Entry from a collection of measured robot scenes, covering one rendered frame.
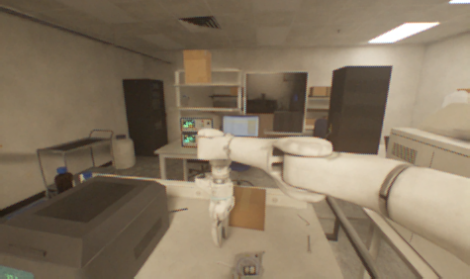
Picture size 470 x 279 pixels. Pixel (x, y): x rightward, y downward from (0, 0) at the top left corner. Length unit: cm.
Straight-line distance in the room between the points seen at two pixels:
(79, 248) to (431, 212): 78
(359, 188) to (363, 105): 230
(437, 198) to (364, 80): 234
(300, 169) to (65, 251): 71
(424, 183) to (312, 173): 12
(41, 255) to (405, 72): 620
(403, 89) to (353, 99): 355
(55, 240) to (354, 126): 259
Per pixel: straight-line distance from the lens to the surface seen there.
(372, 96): 261
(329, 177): 30
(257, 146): 39
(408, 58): 606
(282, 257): 100
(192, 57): 261
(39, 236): 87
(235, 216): 107
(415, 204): 27
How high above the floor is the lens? 162
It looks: 12 degrees down
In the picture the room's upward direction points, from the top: straight up
